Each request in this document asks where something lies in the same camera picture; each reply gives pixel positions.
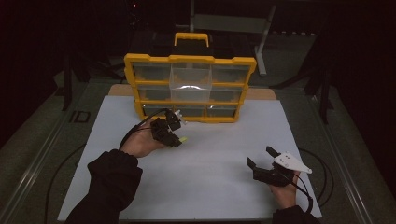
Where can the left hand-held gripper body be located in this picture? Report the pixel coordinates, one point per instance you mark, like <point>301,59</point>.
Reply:
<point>162,129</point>

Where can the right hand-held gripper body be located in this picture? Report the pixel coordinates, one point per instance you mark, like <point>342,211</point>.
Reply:
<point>274,177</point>

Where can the small yellow-green block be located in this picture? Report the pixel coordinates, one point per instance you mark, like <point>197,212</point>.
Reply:
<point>183,139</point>

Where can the clear plastic drawer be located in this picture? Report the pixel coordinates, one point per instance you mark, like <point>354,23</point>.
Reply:
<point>190,87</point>

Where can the yellow drawer organizer cabinet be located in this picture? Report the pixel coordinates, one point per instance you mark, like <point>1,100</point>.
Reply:
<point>190,59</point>

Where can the person's right hand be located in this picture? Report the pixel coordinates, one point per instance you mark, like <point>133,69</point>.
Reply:
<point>286,196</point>

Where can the person's left hand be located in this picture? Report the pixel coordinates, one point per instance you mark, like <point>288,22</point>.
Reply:
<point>140,141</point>

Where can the white table mat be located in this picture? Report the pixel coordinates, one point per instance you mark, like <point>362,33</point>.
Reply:
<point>211,186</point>

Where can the black stand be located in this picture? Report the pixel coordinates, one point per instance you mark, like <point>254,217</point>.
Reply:
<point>323,93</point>

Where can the grey metal stand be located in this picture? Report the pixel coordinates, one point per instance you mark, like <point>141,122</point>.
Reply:
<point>230,23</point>

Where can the aluminium floor rail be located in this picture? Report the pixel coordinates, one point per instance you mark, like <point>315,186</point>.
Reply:
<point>34,168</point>
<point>345,174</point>

